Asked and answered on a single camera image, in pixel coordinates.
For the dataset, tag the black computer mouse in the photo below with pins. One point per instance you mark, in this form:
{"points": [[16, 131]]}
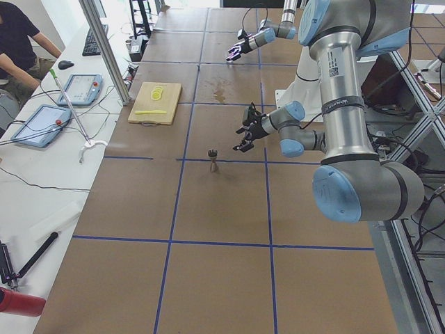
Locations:
{"points": [[63, 65]]}

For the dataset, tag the near teach pendant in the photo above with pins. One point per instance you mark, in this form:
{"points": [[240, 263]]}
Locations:
{"points": [[43, 126]]}

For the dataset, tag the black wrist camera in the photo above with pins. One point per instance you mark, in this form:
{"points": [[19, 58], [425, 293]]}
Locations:
{"points": [[242, 34], [251, 115]]}

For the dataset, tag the aluminium frame post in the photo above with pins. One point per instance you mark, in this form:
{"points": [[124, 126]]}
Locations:
{"points": [[92, 16]]}

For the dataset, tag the bamboo cutting board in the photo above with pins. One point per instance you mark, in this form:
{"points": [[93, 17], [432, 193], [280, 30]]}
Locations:
{"points": [[168, 102]]}

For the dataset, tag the teach pendant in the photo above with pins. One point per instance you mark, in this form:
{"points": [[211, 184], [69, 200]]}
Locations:
{"points": [[83, 89], [43, 126]]}

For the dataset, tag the black keyboard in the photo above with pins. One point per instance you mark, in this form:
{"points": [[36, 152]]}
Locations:
{"points": [[91, 47]]}

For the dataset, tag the steel double jigger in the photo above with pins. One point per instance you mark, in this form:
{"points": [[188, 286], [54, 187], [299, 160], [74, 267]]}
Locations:
{"points": [[213, 155]]}

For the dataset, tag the far teach pendant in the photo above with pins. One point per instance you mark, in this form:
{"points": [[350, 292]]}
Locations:
{"points": [[83, 89]]}

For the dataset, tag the seated person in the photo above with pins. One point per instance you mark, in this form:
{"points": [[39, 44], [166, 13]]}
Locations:
{"points": [[21, 69]]}

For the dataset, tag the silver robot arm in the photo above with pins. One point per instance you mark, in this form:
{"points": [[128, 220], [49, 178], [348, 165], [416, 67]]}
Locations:
{"points": [[352, 183], [267, 32]]}

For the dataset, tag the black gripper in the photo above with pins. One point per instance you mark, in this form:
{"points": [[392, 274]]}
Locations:
{"points": [[257, 129], [246, 44]]}

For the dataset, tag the black hand tool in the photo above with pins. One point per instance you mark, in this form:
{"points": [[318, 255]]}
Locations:
{"points": [[14, 267]]}

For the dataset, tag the yellow plastic knife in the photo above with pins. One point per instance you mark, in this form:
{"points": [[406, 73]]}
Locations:
{"points": [[153, 111]]}

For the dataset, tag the red bottle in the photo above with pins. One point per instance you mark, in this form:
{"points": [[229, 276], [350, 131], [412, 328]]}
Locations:
{"points": [[21, 304]]}

